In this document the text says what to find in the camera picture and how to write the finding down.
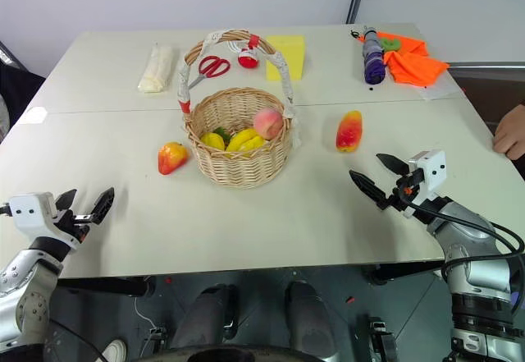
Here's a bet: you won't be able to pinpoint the orange cloth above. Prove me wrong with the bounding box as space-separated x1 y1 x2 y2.
376 30 451 88

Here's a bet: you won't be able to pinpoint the dark chair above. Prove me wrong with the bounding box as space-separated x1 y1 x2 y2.
0 41 47 130

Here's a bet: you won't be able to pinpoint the thin white floor cable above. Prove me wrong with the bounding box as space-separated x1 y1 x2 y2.
134 295 160 332

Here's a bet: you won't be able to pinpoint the bystander bare hand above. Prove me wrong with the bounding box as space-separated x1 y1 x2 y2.
491 104 525 161

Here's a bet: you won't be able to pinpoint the purple folded umbrella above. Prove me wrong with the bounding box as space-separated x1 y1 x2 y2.
350 26 387 85

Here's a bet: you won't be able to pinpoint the red handled scissors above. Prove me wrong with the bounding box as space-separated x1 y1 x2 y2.
187 55 232 89

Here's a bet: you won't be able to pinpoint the wicker basket with taped handle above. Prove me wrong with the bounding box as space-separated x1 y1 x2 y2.
176 29 303 191

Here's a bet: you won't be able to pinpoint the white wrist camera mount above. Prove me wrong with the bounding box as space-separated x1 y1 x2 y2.
7 191 80 252
403 149 449 220

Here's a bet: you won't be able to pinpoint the yellow lemon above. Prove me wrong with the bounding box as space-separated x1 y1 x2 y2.
199 131 227 153

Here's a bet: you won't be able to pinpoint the white folded plastic bag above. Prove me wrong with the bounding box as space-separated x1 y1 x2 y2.
137 42 175 94

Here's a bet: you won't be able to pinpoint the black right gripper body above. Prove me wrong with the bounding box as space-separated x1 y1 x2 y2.
383 167 424 216

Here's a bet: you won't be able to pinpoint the dark rounded robot leg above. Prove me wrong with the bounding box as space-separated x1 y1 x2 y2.
169 282 240 351
284 281 338 360

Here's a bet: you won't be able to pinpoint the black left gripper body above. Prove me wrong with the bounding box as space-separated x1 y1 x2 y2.
52 207 94 245

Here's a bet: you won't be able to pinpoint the pink peach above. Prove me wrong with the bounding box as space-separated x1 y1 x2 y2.
253 107 285 140

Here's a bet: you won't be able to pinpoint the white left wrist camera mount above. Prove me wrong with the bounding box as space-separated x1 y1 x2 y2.
7 191 80 252

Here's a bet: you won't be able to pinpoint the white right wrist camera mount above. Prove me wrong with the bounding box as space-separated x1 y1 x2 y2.
403 149 449 220

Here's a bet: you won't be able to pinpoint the white shoe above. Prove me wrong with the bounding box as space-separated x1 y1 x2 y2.
101 337 129 362

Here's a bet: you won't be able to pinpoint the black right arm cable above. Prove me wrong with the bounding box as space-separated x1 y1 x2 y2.
397 189 516 283

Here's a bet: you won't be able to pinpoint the long red yellow mango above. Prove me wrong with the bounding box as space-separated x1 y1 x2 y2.
336 110 363 154

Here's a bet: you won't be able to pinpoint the short red yellow mango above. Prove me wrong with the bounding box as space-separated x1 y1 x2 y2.
157 141 190 176

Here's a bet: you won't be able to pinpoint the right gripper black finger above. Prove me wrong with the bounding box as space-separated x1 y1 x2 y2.
376 153 410 176
349 169 390 210

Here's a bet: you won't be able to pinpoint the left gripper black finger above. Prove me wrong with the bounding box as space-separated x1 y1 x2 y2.
54 189 78 211
90 186 116 226

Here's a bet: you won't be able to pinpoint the yellow fruits in basket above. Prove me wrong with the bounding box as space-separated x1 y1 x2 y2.
225 127 266 154

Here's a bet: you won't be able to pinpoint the yellow sponge block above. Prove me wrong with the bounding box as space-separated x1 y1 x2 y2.
265 34 307 81

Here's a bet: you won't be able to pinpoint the red and white toy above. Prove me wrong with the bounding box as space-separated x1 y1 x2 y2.
237 35 261 70

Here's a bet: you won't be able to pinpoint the black table frame bar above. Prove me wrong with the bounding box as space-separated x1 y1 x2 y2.
57 275 156 298

